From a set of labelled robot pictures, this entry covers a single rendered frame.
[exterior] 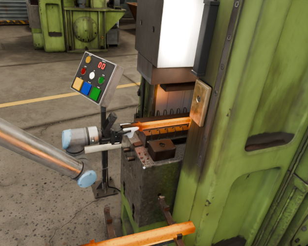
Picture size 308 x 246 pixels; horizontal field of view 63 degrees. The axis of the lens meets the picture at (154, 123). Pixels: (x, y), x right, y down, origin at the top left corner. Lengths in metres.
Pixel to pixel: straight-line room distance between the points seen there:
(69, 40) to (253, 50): 5.53
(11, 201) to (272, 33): 2.20
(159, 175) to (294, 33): 0.83
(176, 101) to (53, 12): 4.84
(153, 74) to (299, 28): 0.57
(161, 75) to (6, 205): 1.74
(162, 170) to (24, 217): 1.35
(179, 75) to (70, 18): 5.02
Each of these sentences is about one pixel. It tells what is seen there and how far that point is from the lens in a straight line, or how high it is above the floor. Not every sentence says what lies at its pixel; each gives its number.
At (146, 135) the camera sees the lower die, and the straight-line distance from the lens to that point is 1.28.
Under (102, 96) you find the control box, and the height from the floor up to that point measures 1.01.
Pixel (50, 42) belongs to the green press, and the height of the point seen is 0.23.
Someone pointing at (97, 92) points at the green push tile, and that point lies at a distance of 1.65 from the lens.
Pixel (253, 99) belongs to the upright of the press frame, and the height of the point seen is 1.37.
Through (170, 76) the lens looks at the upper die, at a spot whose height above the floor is 1.30.
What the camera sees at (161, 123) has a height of 1.02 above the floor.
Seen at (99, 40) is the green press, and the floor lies 0.26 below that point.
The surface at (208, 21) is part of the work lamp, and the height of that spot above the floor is 1.58.
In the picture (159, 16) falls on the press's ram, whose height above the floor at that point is 1.56.
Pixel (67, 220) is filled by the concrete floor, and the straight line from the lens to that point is 2.19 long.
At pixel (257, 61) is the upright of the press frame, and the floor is 1.50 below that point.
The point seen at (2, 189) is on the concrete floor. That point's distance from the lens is 2.57.
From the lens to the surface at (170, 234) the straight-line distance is 0.90.
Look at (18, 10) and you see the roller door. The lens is 9.17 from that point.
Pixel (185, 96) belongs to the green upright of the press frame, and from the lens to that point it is 1.59.
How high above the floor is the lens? 1.70
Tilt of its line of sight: 31 degrees down
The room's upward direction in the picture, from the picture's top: 6 degrees clockwise
